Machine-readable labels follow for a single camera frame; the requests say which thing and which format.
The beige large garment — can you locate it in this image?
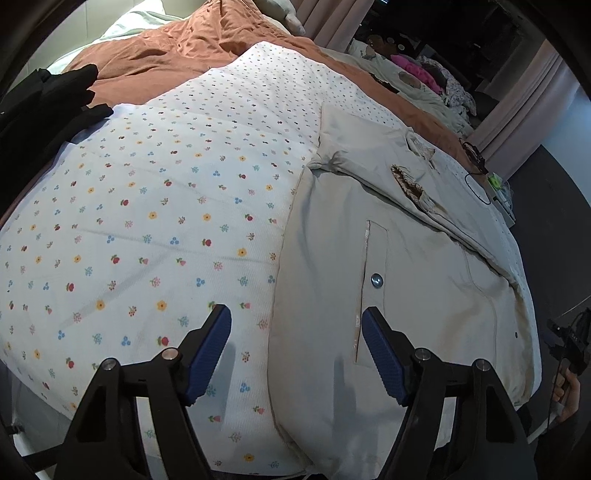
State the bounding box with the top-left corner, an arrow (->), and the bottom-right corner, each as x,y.
267,104 -> 541,479

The black clothing pile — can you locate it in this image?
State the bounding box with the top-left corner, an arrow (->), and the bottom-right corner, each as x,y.
1,64 -> 113,160

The pink clothing item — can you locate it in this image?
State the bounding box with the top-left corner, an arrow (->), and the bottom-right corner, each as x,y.
390,54 -> 444,95

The person's right hand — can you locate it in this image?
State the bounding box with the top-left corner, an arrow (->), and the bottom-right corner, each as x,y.
552,368 -> 581,422

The white floral dotted quilt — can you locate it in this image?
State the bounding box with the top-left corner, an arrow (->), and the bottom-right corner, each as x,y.
0,40 -> 523,476

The white box with green item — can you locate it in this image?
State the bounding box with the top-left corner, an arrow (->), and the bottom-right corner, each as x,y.
487,172 -> 516,228

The right pink curtain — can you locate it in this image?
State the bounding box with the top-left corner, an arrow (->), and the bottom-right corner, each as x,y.
468,40 -> 579,180

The pink curtain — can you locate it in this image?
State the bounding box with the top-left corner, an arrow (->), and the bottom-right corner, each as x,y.
468,40 -> 579,180
294,0 -> 374,52

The orange brown duvet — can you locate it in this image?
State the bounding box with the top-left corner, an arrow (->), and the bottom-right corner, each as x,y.
66,1 -> 475,171

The cream blanket with toys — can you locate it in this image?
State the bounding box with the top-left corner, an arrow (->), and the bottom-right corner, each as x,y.
322,40 -> 474,138

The white green pillow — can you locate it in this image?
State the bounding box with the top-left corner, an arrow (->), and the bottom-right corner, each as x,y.
48,0 -> 180,74

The cream padded headboard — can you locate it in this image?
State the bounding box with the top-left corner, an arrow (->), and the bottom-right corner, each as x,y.
13,0 -> 202,84

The beige plush pillow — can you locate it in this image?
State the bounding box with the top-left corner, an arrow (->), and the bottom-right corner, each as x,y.
253,0 -> 305,36

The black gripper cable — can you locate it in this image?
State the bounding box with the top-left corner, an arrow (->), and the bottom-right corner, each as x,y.
544,354 -> 567,430

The black thin cable loop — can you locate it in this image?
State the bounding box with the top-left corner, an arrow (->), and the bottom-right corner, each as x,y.
459,138 -> 493,206

